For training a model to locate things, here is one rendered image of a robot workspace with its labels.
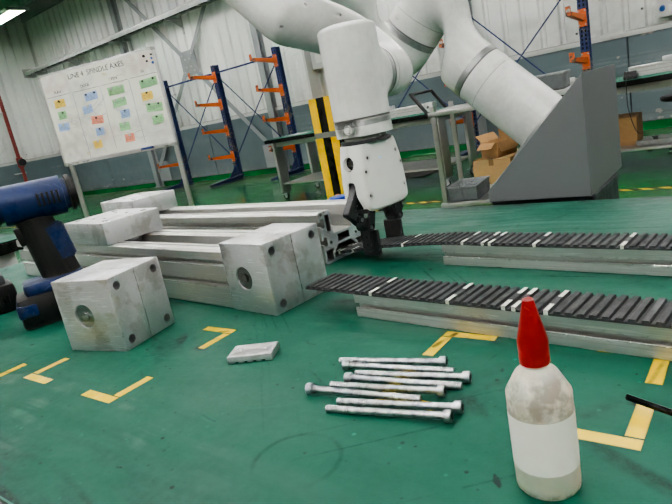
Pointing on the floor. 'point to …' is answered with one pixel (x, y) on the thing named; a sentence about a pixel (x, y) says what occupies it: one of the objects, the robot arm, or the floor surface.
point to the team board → (110, 111)
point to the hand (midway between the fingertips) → (383, 237)
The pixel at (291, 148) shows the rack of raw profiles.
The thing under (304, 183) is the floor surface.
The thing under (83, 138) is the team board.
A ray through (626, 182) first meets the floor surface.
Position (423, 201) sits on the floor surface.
